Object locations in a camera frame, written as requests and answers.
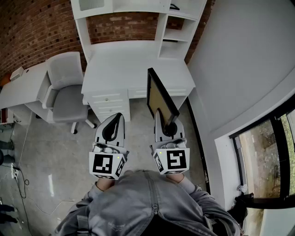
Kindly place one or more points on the dark grey floor equipment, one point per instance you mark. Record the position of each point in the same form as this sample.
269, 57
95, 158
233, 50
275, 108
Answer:
8, 159

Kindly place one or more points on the black floor trim strip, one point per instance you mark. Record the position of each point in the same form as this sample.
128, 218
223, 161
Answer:
198, 143

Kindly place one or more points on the orange object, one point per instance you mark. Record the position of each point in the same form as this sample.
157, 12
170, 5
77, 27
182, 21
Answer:
5, 80

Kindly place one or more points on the white power strip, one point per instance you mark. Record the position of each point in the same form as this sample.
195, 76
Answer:
15, 174

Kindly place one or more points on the white cabinet door frosted glass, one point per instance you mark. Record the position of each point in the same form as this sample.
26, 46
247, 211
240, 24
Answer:
92, 7

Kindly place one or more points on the dark blue fabric item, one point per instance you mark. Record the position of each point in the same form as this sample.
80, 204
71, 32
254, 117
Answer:
7, 208

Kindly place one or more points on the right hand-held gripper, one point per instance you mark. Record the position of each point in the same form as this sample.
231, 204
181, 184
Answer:
176, 160

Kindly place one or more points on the black framed deer picture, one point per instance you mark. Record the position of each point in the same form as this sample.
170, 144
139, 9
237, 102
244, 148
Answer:
156, 94

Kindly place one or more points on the person's grey jacket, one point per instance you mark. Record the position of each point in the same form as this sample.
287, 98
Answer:
129, 202

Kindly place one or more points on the white shelf unit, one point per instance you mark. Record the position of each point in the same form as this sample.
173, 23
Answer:
138, 4

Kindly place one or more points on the small white drawer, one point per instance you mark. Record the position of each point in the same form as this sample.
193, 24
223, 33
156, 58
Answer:
119, 109
115, 98

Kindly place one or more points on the person's left forearm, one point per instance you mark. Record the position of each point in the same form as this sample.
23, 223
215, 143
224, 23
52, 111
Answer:
104, 184

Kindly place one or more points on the black bag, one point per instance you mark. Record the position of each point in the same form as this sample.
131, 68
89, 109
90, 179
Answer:
242, 207

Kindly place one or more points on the red white storage box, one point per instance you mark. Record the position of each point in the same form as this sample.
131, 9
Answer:
4, 116

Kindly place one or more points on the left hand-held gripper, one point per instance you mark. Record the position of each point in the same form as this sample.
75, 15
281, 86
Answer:
102, 164

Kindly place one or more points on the white desk with shelves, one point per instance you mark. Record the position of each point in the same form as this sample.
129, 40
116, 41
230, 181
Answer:
119, 69

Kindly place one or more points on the white grey office chair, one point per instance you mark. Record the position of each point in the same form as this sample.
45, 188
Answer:
69, 103

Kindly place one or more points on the person's right forearm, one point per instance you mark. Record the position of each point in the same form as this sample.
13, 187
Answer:
182, 182

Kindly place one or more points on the clear cup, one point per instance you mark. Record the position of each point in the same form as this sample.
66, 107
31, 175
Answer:
242, 188

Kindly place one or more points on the black framed window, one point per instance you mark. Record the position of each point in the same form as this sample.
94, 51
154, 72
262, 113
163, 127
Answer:
260, 161

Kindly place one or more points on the small black object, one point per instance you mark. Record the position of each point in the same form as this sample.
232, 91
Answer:
174, 7

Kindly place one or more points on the wide white drawer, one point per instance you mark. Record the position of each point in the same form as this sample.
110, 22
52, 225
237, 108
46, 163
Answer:
138, 92

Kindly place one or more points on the white open side shelves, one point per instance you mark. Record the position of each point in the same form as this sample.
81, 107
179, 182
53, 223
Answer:
172, 48

